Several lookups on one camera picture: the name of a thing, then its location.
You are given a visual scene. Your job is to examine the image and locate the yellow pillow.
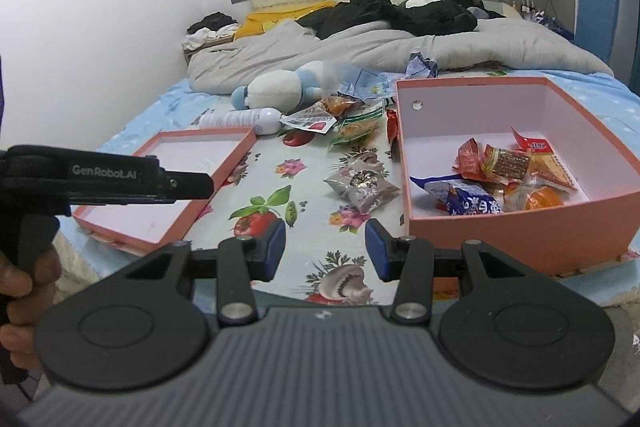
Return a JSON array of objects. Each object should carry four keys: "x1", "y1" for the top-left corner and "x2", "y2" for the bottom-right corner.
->
[{"x1": 234, "y1": 0, "x2": 336, "y2": 40}]

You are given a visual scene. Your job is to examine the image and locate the white barcode snack packet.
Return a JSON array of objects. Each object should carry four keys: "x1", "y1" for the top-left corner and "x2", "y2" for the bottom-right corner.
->
[{"x1": 280, "y1": 102, "x2": 337, "y2": 134}]

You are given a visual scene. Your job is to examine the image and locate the red brown snack packet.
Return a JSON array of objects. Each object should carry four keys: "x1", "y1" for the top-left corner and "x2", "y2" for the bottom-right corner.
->
[{"x1": 482, "y1": 145, "x2": 530, "y2": 184}]

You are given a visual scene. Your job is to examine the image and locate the white plastic bottle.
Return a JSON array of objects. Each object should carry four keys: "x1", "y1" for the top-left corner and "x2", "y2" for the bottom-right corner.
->
[{"x1": 198, "y1": 108, "x2": 282, "y2": 135}]

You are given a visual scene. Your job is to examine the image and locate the red foil snack packet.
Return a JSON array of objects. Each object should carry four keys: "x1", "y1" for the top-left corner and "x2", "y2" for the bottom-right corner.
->
[{"x1": 386, "y1": 108, "x2": 399, "y2": 144}]

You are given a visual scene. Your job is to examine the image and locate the person's left hand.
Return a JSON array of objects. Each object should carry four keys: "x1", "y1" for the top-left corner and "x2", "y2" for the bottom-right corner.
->
[{"x1": 1, "y1": 246, "x2": 62, "y2": 371}]

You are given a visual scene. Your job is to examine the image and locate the white blue plush toy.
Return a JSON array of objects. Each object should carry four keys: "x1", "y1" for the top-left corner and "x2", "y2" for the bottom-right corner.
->
[{"x1": 230, "y1": 61, "x2": 326, "y2": 114}]

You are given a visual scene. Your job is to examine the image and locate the pink box lid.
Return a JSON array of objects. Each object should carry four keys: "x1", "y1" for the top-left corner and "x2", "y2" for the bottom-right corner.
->
[{"x1": 73, "y1": 128, "x2": 256, "y2": 256}]

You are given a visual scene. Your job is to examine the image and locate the yellow red-bordered snack packet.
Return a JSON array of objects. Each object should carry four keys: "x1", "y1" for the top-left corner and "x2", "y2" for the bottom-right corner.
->
[{"x1": 512, "y1": 128, "x2": 577, "y2": 193}]

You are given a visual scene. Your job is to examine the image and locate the blue padded chair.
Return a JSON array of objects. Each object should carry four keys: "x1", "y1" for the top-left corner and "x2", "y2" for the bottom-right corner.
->
[{"x1": 574, "y1": 0, "x2": 620, "y2": 64}]

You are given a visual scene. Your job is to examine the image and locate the clothes on bedside table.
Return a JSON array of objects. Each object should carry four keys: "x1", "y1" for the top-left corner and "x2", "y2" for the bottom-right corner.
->
[{"x1": 181, "y1": 12, "x2": 240, "y2": 52}]

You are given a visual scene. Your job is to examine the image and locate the green yellow snack packet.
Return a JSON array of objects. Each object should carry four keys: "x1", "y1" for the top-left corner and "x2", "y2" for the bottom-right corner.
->
[{"x1": 330, "y1": 102, "x2": 384, "y2": 146}]

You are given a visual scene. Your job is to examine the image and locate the black clothing pile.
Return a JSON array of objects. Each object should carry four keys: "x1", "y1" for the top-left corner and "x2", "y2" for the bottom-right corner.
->
[{"x1": 296, "y1": 0, "x2": 503, "y2": 40}]

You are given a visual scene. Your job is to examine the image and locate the red wafer snack packet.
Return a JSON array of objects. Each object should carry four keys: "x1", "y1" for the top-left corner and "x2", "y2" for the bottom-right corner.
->
[{"x1": 452, "y1": 138, "x2": 488, "y2": 182}]

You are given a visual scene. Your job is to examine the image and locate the dark orange snack packet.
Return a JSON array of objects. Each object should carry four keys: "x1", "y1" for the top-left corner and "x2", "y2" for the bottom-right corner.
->
[{"x1": 320, "y1": 94, "x2": 363, "y2": 118}]

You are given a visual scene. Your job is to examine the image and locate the grey brown snack packet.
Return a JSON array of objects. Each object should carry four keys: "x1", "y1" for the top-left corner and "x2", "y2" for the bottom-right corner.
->
[{"x1": 324, "y1": 157, "x2": 400, "y2": 213}]

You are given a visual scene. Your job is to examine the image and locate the pink cardboard box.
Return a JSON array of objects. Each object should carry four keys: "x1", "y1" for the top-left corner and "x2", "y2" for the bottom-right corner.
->
[{"x1": 397, "y1": 77, "x2": 639, "y2": 274}]

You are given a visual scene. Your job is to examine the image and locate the grey duvet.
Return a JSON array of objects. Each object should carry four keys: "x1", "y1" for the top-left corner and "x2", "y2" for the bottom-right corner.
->
[{"x1": 188, "y1": 18, "x2": 612, "y2": 95}]

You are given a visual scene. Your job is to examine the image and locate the blue white snack packet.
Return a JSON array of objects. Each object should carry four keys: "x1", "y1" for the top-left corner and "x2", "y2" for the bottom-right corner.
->
[{"x1": 410, "y1": 174, "x2": 502, "y2": 216}]

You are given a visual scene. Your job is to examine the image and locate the crumpled blue plastic bag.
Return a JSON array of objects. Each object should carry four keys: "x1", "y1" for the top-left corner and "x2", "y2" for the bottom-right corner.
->
[{"x1": 337, "y1": 52, "x2": 438, "y2": 102}]

